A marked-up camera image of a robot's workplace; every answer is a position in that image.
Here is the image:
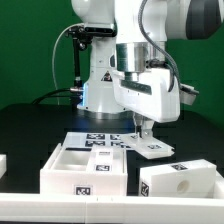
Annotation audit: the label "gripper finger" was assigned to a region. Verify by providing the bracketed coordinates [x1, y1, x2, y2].
[141, 118, 154, 139]
[133, 113, 142, 134]

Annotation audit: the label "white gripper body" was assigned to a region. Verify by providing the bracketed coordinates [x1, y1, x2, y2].
[113, 68, 180, 123]

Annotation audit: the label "white small door panel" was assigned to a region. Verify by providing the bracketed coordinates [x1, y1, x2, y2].
[121, 133, 174, 159]

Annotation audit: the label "white cabinet door panel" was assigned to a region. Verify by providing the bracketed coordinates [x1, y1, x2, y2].
[86, 146, 124, 174]

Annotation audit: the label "white cabinet body box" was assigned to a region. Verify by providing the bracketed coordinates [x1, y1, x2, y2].
[40, 144, 128, 196]

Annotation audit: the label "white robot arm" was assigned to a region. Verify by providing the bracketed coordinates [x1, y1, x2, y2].
[71, 0, 224, 138]

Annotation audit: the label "white cabinet top block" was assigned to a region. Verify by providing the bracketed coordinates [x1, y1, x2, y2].
[139, 159, 216, 198]

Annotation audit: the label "white flat marker plate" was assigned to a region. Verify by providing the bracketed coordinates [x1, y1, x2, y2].
[63, 132, 131, 150]

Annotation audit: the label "white block at left edge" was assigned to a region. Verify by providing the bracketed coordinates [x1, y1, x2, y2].
[0, 154, 7, 179]

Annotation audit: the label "black base cables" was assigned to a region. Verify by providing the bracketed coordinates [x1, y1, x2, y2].
[31, 87, 83, 105]

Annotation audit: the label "grey braided camera cable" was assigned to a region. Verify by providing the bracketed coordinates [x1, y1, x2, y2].
[138, 0, 183, 93]

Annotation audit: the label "white front rail bar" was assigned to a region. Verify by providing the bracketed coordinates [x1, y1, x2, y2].
[0, 171, 224, 224]

